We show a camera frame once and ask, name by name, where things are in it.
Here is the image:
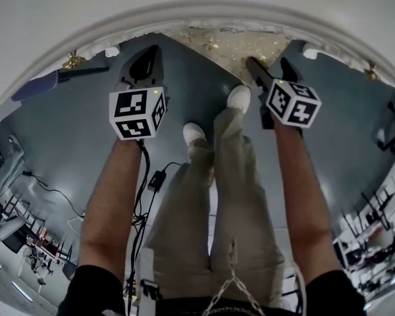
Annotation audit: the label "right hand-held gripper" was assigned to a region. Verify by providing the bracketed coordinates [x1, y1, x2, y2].
[246, 56, 323, 130]

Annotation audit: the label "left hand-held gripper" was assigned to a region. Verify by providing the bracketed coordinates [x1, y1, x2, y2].
[109, 44, 167, 141]

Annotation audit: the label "cream upholstered stool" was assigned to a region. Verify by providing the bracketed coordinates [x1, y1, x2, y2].
[177, 26, 292, 87]

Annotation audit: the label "cream ornate dressing table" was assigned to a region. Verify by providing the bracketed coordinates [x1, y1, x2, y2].
[0, 0, 395, 111]

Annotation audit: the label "person's left forearm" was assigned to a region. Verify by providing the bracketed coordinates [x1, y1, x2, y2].
[78, 138, 151, 276]

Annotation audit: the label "person's right forearm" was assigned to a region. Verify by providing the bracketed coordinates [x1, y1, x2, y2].
[271, 120, 345, 286]

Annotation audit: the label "person's right white shoe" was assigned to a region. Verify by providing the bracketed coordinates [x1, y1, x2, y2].
[226, 84, 252, 115]

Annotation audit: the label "person's white shoe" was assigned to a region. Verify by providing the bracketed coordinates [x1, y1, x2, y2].
[226, 84, 252, 115]
[182, 122, 207, 147]

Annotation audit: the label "person's left white shoe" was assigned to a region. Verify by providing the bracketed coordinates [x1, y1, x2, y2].
[182, 122, 207, 147]

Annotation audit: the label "blue chair with black legs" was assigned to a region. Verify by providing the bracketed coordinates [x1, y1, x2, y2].
[11, 66, 109, 101]

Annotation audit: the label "black power adapter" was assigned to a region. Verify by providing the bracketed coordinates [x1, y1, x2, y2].
[147, 171, 167, 192]

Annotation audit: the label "person's beige trousers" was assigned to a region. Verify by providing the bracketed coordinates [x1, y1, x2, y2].
[141, 107, 296, 309]

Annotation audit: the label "person's black printed t-shirt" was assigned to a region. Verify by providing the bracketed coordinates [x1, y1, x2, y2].
[57, 264, 366, 316]

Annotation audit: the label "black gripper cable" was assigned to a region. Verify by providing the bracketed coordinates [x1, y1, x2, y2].
[128, 138, 152, 309]

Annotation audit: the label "black floor cable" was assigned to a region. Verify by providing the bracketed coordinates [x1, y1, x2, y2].
[21, 171, 85, 217]

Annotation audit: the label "silver chain necklace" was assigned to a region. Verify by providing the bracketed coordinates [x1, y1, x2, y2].
[202, 242, 267, 316]

